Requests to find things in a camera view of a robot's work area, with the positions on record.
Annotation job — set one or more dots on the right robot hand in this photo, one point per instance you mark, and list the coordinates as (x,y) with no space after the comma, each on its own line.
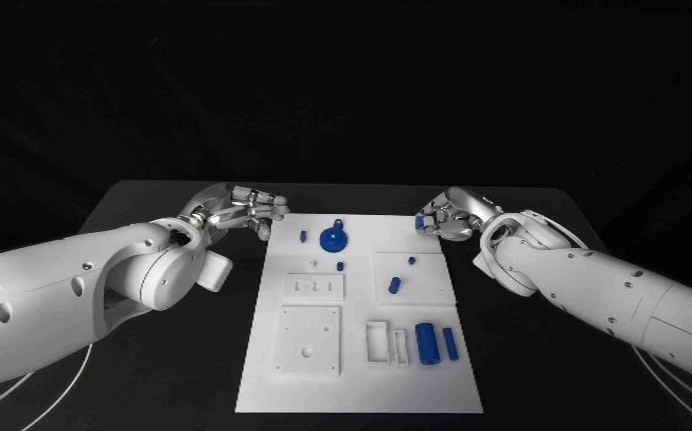
(459,213)

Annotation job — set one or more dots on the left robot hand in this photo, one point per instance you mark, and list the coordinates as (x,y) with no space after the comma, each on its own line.
(250,209)

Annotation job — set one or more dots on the blue plug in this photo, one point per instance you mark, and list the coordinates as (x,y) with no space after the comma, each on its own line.
(420,221)

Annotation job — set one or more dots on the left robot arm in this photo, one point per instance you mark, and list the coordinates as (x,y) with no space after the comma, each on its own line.
(66,288)

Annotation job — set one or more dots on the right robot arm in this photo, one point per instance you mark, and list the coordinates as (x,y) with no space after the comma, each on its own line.
(601,288)

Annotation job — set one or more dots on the white task board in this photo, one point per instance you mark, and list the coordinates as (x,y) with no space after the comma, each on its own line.
(357,311)

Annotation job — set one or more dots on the blue gear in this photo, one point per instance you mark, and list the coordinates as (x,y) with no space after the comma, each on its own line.
(334,237)

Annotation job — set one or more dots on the blue short cylinder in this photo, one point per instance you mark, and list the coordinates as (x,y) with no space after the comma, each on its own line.
(394,284)

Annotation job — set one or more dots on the thin blue long cylinder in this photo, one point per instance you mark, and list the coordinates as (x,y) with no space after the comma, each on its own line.
(451,343)

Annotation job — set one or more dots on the thick blue long cylinder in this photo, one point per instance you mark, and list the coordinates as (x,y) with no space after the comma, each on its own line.
(428,343)

